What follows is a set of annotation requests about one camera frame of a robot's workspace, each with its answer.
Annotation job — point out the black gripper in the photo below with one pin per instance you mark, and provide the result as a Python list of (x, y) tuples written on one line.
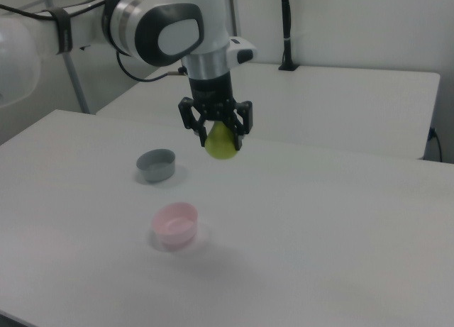
[(211, 93)]

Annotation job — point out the green pear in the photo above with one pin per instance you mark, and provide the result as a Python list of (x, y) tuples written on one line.
[(220, 148)]

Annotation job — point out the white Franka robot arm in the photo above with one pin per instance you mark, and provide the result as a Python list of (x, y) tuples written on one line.
[(170, 25)]

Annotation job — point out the grey plastic bowl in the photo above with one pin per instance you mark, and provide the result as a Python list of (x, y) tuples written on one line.
[(156, 165)]

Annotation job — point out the pink plastic bowl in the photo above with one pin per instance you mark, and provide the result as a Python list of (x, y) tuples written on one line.
[(174, 227)]

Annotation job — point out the white side table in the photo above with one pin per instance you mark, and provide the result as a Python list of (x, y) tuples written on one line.
[(337, 103)]

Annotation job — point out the black camera stand pole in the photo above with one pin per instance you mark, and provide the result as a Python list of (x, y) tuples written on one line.
[(286, 29)]

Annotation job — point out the grey metal frame post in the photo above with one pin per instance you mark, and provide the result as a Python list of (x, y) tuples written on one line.
[(76, 82)]

